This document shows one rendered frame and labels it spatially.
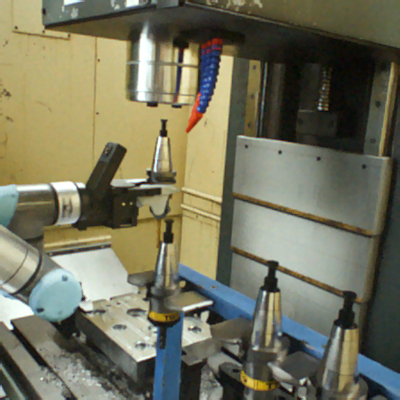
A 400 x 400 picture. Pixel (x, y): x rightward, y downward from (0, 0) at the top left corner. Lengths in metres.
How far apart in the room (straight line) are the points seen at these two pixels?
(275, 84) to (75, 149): 0.93
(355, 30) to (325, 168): 0.46
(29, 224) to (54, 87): 1.16
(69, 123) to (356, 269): 1.25
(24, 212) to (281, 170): 0.72
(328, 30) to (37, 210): 0.55
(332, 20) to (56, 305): 0.59
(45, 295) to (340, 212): 0.74
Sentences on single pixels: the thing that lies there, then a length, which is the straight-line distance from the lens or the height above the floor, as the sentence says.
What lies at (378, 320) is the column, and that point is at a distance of 1.27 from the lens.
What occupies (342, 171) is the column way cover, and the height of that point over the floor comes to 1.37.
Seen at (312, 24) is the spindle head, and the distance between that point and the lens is 0.78.
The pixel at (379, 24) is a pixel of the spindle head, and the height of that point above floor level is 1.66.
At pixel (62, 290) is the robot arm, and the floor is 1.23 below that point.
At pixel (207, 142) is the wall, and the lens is 2.18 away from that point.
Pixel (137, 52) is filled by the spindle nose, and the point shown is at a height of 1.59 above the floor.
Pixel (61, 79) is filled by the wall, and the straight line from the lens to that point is 1.98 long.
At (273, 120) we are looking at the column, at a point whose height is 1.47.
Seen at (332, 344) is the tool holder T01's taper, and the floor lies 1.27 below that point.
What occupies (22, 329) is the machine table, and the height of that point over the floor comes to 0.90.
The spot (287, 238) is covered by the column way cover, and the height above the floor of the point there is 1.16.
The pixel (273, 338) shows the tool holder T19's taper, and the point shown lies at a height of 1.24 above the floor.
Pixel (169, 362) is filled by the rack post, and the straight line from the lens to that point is 0.92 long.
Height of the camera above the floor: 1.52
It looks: 12 degrees down
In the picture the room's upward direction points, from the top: 4 degrees clockwise
